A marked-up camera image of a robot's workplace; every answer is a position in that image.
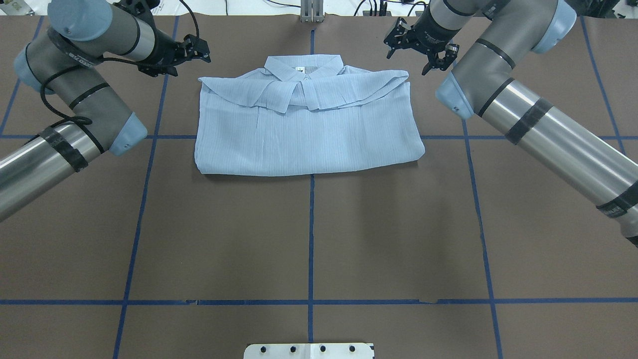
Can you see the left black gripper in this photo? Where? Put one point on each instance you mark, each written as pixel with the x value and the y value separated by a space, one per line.
pixel 163 48

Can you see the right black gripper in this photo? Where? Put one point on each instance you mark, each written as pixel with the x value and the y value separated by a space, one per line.
pixel 429 34

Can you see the light blue button shirt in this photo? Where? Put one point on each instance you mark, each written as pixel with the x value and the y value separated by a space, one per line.
pixel 302 115

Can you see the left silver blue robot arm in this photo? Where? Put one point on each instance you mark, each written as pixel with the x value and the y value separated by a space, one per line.
pixel 60 65

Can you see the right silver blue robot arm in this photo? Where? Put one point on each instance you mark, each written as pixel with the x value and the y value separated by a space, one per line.
pixel 482 41

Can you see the aluminium frame post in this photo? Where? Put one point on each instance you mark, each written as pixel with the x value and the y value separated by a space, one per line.
pixel 312 11

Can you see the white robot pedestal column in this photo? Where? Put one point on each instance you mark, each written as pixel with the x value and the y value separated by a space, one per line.
pixel 310 351

